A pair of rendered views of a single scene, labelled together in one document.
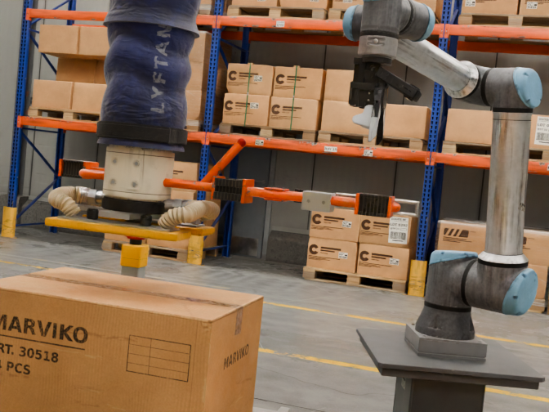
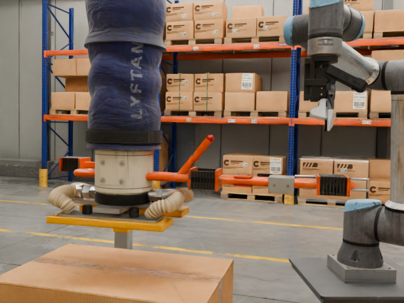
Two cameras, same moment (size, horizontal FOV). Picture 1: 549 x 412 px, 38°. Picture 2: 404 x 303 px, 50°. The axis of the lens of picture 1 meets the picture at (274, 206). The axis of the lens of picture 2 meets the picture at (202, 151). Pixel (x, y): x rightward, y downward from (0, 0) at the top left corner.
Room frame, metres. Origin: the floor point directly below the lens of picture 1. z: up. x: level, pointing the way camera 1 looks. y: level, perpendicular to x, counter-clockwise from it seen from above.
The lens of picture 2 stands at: (0.69, 0.14, 1.37)
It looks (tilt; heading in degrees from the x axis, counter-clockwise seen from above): 3 degrees down; 359
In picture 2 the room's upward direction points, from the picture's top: 1 degrees clockwise
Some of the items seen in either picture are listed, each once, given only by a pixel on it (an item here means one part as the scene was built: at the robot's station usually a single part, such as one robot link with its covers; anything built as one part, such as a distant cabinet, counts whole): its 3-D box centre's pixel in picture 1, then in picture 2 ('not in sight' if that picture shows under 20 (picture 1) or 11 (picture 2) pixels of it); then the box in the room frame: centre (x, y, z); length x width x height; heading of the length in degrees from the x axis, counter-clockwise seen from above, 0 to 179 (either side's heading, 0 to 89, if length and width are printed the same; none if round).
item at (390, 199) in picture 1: (374, 205); (332, 184); (1.85, -0.23, 1.23); 0.08 x 0.07 x 0.05; 77
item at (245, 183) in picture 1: (233, 189); (205, 178); (1.94, 0.11, 1.23); 0.10 x 0.08 x 0.06; 167
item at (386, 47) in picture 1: (377, 49); (324, 49); (1.87, -0.20, 1.59); 0.10 x 0.09 x 0.05; 166
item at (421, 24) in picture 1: (405, 20); (340, 23); (1.96, -0.28, 1.68); 0.12 x 0.12 x 0.09; 47
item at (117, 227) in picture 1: (118, 221); (110, 215); (1.90, 0.37, 1.12); 0.34 x 0.10 x 0.05; 77
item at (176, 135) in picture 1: (142, 133); (124, 136); (2.00, 0.35, 1.34); 0.23 x 0.23 x 0.04
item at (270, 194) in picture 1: (226, 186); (196, 173); (2.07, 0.13, 1.23); 0.93 x 0.30 x 0.04; 77
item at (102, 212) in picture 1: (136, 204); (123, 196); (1.99, 0.35, 1.16); 0.34 x 0.25 x 0.06; 77
